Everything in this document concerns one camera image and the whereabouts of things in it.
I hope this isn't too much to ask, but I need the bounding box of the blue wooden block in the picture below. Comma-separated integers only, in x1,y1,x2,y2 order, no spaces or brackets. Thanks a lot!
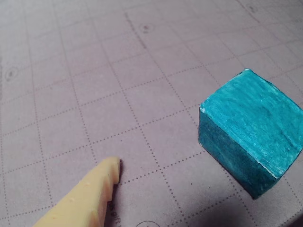
198,68,303,200

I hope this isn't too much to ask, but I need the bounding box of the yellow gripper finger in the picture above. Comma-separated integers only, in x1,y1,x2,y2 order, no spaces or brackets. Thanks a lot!
32,157,121,227

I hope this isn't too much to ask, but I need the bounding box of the grid-printed wrapping paper sheet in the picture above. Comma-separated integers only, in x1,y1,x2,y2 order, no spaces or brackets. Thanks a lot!
0,0,303,227

